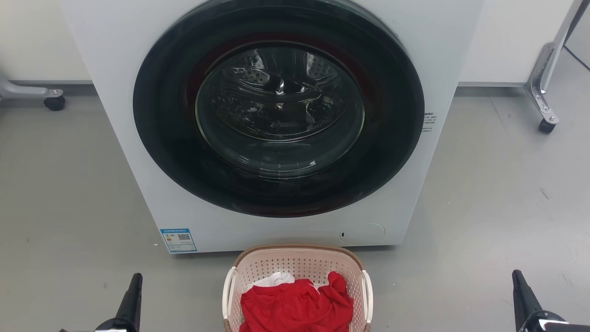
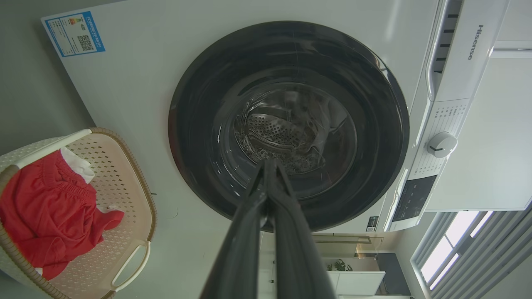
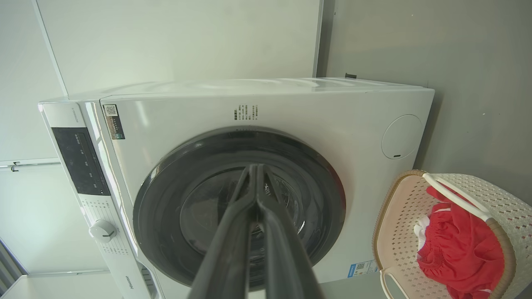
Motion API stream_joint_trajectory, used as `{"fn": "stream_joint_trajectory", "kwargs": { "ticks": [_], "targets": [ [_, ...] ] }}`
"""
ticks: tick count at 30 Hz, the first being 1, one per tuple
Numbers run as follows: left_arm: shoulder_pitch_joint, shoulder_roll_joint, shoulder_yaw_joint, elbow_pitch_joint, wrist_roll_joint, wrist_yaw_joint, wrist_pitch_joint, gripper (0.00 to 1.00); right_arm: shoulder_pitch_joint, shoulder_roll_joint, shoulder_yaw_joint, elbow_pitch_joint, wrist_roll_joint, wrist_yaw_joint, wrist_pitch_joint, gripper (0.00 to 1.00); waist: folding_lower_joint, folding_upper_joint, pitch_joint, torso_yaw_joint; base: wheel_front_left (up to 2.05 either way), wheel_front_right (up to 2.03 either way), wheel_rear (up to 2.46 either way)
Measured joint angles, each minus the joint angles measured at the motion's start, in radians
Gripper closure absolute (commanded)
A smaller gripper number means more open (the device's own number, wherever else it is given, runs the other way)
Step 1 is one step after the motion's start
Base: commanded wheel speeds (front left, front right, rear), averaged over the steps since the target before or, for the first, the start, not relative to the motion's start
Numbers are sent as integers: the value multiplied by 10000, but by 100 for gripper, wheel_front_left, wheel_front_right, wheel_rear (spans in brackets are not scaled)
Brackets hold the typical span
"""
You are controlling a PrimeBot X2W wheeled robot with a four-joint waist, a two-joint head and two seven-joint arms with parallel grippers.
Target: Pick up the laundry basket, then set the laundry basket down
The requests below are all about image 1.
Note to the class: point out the blue energy label sticker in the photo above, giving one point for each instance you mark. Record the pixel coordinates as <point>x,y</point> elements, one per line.
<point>178,240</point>

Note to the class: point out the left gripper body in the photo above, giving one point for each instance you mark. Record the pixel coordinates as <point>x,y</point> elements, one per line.
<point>113,326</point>

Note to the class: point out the beige perforated laundry basket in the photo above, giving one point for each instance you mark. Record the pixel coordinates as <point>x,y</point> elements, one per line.
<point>299,262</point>

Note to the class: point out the black caster wheel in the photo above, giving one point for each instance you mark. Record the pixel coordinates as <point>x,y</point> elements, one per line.
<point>547,127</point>
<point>55,103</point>

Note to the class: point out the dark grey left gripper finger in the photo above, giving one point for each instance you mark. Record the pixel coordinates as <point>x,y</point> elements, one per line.
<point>131,299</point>

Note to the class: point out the grey metal rack leg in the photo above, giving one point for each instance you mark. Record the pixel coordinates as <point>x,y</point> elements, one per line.
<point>544,69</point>
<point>23,91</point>

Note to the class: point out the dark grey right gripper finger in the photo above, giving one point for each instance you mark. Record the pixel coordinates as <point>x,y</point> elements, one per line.
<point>523,299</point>

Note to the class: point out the white front-load washing machine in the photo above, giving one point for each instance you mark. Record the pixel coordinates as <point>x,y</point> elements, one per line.
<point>120,138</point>

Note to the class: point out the red garment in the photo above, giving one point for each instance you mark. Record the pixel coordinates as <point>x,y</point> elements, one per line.
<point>295,309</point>

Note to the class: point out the round white filter cover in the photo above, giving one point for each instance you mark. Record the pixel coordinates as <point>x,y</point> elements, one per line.
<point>364,234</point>

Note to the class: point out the round black washer door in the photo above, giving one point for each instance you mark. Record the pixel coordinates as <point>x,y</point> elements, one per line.
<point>161,138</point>

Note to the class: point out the white garment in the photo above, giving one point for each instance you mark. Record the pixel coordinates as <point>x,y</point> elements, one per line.
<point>276,279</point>

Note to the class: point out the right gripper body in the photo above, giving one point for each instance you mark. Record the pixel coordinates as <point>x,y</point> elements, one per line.
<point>546,323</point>

